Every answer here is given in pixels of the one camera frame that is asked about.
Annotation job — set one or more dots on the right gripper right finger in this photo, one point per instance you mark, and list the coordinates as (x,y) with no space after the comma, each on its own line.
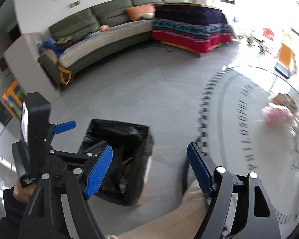
(239,205)

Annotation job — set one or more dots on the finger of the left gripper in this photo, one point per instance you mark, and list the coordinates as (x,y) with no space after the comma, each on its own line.
(63,127)

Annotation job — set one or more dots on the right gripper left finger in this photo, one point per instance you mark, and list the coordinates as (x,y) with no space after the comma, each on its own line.
(78,176)

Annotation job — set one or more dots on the brown cardboard piece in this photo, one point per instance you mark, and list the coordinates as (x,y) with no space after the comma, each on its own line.
(285,100)

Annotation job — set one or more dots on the black lined trash bin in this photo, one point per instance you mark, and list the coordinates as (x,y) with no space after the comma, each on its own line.
(125,181)

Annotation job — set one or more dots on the person's left hand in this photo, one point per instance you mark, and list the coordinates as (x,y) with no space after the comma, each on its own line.
(23,194)

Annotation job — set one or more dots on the person's beige trouser leg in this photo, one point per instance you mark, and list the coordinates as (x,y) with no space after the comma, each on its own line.
(182,223)

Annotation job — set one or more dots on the white side cabinet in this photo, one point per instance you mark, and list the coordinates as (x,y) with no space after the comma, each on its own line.
(22,59)

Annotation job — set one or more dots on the green sectional sofa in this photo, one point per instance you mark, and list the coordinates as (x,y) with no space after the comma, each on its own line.
(92,34)

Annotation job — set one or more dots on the pink plastic wrapper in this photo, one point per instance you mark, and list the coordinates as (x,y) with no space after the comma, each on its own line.
(280,118)

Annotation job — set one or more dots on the orange cushion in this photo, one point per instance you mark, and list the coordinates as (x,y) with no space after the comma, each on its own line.
(136,13)

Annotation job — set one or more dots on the yellow children's slide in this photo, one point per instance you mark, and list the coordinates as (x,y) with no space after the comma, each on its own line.
(286,65)

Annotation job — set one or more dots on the table with colourful blanket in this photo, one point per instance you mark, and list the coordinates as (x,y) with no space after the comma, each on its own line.
(195,27)

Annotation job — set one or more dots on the white ride-on toy car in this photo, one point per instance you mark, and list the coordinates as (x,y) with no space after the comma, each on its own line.
(252,40)

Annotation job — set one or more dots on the red baby swing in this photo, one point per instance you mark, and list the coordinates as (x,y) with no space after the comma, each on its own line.
(268,33)

